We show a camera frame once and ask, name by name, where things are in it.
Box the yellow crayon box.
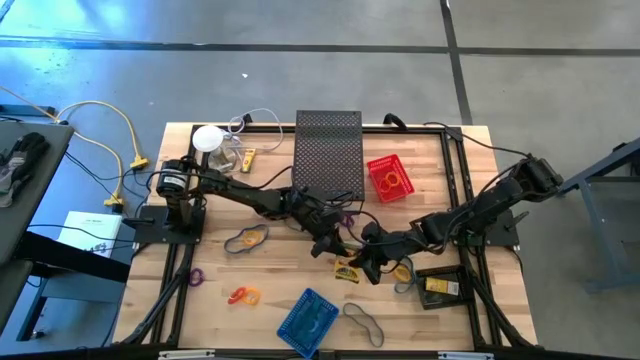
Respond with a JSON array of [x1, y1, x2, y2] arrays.
[[333, 258, 362, 285], [240, 147, 258, 175], [424, 276, 461, 297]]

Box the white dome desk lamp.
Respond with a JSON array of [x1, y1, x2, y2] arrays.
[[191, 124, 240, 175]]

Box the black aluminium table frame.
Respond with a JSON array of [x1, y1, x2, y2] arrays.
[[112, 123, 540, 351]]

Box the red plastic basket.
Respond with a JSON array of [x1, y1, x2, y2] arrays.
[[366, 153, 416, 205]]

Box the black perforated metal shelf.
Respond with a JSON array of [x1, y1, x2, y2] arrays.
[[291, 110, 366, 204]]

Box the blue gray metal table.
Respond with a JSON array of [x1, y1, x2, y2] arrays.
[[551, 135, 640, 304]]

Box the dark gray side table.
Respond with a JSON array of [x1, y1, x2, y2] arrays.
[[0, 119, 76, 266]]

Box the white lamp cable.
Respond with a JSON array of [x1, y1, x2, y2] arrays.
[[227, 107, 285, 154]]

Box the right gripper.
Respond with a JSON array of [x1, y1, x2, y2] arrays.
[[360, 222, 416, 287]]

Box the white booklet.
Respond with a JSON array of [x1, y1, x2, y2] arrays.
[[56, 210, 124, 260]]

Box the black cable loop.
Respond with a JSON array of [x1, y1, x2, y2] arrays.
[[382, 113, 410, 132]]

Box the black bench bar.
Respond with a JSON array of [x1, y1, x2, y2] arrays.
[[14, 230, 132, 284]]

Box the gray black work gloves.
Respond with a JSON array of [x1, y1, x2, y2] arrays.
[[0, 131, 52, 210]]

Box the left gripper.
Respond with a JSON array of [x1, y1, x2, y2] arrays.
[[294, 189, 352, 259]]

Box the blue plastic basket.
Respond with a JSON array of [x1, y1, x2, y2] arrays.
[[275, 286, 341, 360]]

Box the silver edge bracket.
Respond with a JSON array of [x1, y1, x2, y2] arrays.
[[157, 349, 217, 360], [437, 351, 496, 360]]

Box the black floor cable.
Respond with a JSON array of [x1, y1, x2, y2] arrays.
[[63, 149, 154, 201]]

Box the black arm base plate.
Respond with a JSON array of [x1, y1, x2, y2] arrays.
[[122, 204, 207, 246], [451, 208, 530, 248]]

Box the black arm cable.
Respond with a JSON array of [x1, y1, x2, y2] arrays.
[[422, 120, 532, 159]]

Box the black plastic basket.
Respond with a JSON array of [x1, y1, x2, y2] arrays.
[[414, 263, 475, 311]]

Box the blue gray metal stand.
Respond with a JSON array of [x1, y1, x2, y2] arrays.
[[14, 272, 129, 344]]

